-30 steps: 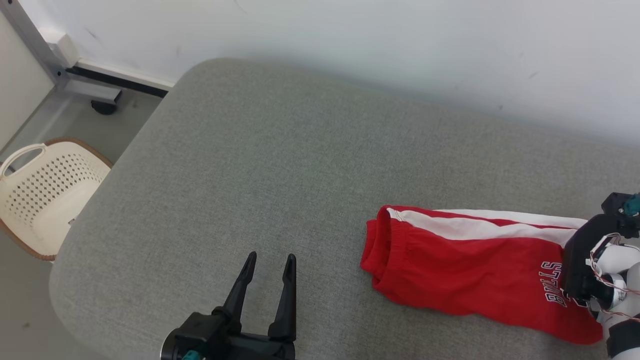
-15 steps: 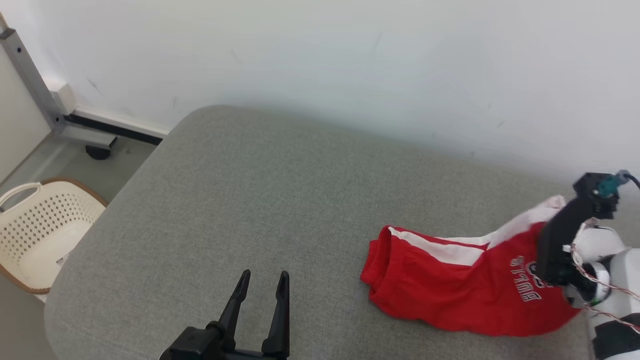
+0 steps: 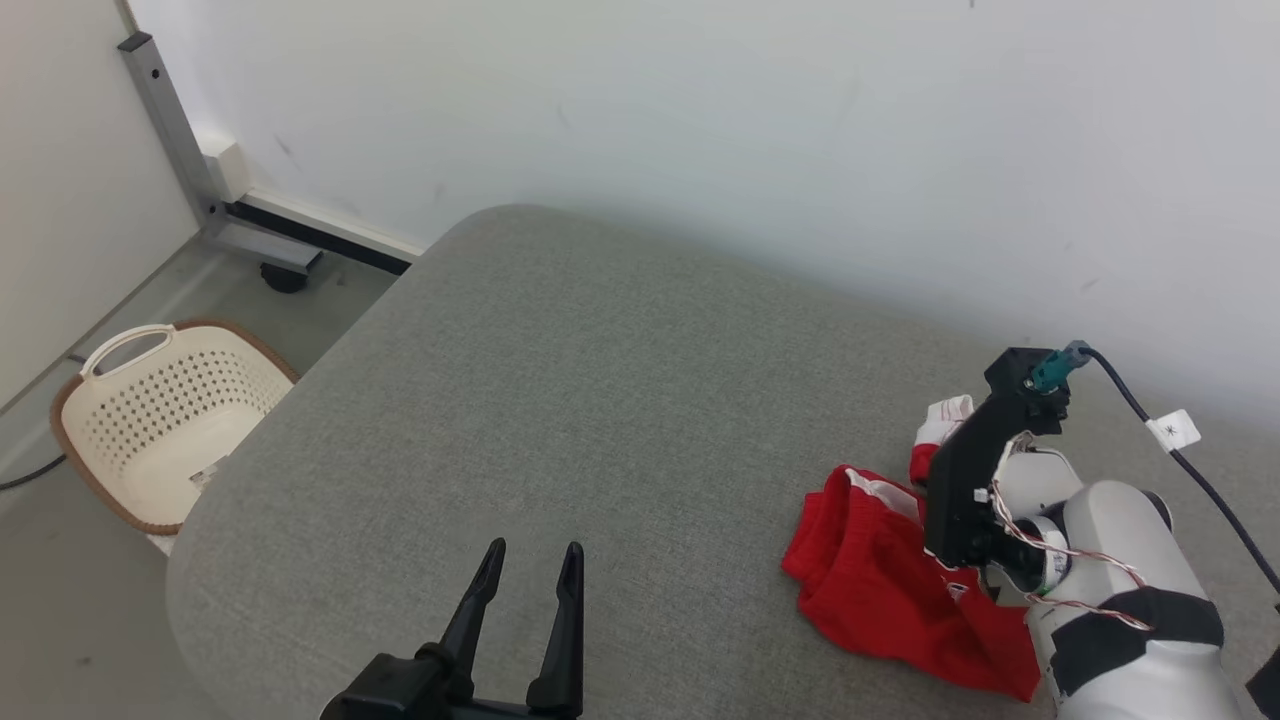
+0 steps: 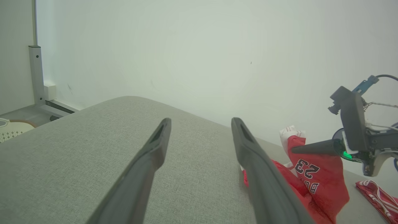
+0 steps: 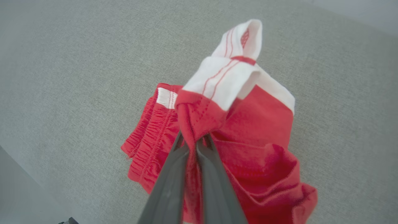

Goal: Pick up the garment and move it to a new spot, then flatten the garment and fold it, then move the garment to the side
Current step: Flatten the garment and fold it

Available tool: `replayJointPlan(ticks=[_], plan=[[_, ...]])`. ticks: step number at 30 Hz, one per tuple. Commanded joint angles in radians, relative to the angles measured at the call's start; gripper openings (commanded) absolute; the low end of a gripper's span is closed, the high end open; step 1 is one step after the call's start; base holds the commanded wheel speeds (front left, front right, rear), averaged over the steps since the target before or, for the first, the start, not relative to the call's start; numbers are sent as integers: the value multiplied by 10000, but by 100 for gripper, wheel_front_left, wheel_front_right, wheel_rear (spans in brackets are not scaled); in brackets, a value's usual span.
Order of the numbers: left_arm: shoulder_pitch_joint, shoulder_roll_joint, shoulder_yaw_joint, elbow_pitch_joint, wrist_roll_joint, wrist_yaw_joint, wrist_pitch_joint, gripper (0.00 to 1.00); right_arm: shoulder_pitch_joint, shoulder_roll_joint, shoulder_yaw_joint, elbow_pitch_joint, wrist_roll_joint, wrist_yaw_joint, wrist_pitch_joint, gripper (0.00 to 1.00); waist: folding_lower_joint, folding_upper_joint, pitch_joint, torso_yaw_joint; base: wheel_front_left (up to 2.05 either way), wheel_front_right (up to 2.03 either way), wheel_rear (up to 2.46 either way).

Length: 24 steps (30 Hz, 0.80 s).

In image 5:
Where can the small black part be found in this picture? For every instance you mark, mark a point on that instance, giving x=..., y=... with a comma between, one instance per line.
x=70, y=221

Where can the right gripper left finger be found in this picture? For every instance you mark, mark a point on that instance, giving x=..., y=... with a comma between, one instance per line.
x=169, y=186

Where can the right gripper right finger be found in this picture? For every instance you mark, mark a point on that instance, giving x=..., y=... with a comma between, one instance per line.
x=216, y=186

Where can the red shorts with white trim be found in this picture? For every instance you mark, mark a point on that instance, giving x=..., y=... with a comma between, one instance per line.
x=258, y=124

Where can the grey fabric sofa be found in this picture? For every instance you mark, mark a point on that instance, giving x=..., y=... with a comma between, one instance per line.
x=77, y=77

